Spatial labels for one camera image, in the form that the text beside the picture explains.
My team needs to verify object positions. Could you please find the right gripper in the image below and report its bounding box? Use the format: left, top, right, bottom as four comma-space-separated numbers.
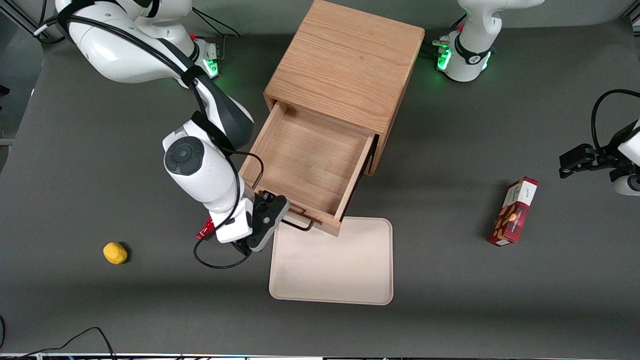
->
207, 190, 291, 253

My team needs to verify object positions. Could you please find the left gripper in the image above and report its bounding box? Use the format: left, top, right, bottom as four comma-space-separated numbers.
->
558, 131, 640, 197

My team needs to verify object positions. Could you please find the black metal drawer handle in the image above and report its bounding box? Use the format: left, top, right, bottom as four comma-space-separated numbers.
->
281, 218, 315, 234

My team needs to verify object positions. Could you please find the wooden drawer with long handle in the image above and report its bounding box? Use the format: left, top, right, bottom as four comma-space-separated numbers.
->
239, 100, 377, 237

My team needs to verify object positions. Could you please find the wooden drawer cabinet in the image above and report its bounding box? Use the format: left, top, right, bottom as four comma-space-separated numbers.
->
263, 0, 426, 177

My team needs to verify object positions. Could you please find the red cola bottle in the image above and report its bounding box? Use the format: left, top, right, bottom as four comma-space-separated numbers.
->
195, 218, 216, 242

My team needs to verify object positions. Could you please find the red biscuit box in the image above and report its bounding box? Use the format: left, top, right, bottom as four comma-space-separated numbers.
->
487, 176, 540, 247

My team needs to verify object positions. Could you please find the beige plastic tray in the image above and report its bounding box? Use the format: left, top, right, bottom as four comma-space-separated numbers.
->
268, 216, 394, 306

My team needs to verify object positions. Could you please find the small yellow lemon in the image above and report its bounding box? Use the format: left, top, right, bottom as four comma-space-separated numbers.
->
102, 241, 129, 265

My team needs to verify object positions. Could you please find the black right arm base cable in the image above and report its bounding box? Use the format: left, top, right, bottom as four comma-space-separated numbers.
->
191, 7, 242, 62

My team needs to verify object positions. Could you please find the black arm base cable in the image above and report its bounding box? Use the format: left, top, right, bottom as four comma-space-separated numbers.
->
191, 7, 242, 62
422, 15, 468, 56

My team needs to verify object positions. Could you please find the black left arm base cable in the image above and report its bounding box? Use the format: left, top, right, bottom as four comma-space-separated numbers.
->
422, 15, 468, 56

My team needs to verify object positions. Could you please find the black cable at table edge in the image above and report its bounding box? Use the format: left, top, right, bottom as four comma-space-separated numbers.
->
0, 315, 117, 360

